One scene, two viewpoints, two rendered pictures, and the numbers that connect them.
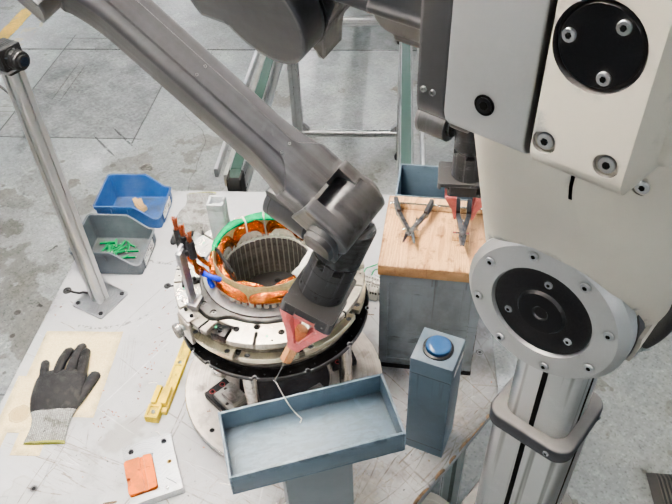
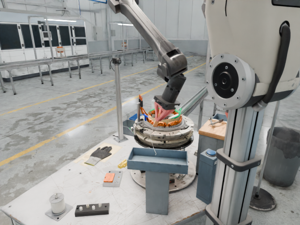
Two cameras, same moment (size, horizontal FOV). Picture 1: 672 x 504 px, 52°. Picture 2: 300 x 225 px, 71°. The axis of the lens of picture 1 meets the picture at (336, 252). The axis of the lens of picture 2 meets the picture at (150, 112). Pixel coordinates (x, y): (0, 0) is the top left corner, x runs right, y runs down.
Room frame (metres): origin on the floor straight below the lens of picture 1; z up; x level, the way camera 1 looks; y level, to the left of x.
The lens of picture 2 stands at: (-0.17, -0.20, 1.55)
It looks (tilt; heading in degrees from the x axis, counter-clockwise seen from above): 21 degrees down; 21
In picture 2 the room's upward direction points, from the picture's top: straight up
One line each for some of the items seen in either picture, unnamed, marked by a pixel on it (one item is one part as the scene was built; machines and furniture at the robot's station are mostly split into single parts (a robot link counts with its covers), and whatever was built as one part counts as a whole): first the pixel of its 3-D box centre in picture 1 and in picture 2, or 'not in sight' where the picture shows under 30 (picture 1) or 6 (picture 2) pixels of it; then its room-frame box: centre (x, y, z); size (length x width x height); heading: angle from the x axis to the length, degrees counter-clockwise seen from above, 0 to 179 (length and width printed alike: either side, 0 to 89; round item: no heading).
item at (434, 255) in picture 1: (435, 237); (221, 129); (0.94, -0.18, 1.05); 0.20 x 0.19 x 0.02; 169
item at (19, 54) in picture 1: (11, 58); (117, 61); (1.08, 0.53, 1.37); 0.06 x 0.04 x 0.04; 59
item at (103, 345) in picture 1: (58, 387); (99, 153); (0.84, 0.57, 0.78); 0.31 x 0.19 x 0.01; 174
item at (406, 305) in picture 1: (430, 290); (218, 152); (0.94, -0.18, 0.91); 0.19 x 0.19 x 0.26; 79
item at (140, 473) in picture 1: (140, 475); (109, 177); (0.63, 0.36, 0.80); 0.07 x 0.05 x 0.01; 19
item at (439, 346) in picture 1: (438, 345); (210, 152); (0.70, -0.16, 1.04); 0.04 x 0.04 x 0.01
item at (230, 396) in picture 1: (230, 396); not in sight; (0.77, 0.21, 0.83); 0.05 x 0.04 x 0.02; 43
